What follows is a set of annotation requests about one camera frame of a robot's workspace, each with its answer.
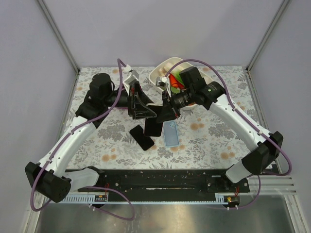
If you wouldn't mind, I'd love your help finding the toy bok choy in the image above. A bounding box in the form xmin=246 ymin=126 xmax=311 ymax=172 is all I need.
xmin=170 ymin=71 xmax=184 ymax=85

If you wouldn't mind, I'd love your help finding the black smartphone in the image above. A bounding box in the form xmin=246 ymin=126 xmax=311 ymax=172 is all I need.
xmin=144 ymin=104 xmax=163 ymax=137

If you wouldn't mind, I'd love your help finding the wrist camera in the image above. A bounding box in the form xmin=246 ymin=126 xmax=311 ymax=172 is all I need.
xmin=155 ymin=76 xmax=171 ymax=96
xmin=122 ymin=65 xmax=139 ymax=94

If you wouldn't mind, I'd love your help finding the light blue phone case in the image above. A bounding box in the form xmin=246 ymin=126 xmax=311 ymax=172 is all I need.
xmin=163 ymin=121 xmax=179 ymax=148

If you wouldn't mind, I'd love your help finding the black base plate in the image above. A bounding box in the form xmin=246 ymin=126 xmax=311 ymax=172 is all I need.
xmin=77 ymin=169 xmax=250 ymax=202

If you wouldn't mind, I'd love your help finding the white plastic basin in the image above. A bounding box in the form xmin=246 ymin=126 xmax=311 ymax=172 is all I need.
xmin=148 ymin=57 xmax=214 ymax=111

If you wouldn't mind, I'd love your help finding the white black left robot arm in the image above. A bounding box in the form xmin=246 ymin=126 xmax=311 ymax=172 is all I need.
xmin=25 ymin=70 xmax=156 ymax=203

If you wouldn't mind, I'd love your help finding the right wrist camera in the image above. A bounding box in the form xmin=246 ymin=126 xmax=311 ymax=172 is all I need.
xmin=155 ymin=76 xmax=171 ymax=96

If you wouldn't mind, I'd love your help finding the black phone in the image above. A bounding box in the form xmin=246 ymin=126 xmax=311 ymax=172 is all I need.
xmin=129 ymin=125 xmax=155 ymax=151

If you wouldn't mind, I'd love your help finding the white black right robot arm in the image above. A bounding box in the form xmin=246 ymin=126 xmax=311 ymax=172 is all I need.
xmin=157 ymin=67 xmax=283 ymax=183

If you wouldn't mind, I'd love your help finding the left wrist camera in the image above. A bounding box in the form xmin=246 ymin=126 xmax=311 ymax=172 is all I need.
xmin=122 ymin=65 xmax=139 ymax=94

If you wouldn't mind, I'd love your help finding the floral table cloth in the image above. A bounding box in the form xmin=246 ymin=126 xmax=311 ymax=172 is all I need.
xmin=66 ymin=66 xmax=259 ymax=169

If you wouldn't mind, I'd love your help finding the toy mushroom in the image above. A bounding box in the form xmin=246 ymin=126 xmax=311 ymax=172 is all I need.
xmin=158 ymin=64 xmax=170 ymax=76

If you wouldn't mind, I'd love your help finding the toy carrot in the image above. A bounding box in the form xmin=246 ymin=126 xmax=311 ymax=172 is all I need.
xmin=169 ymin=74 xmax=184 ymax=89

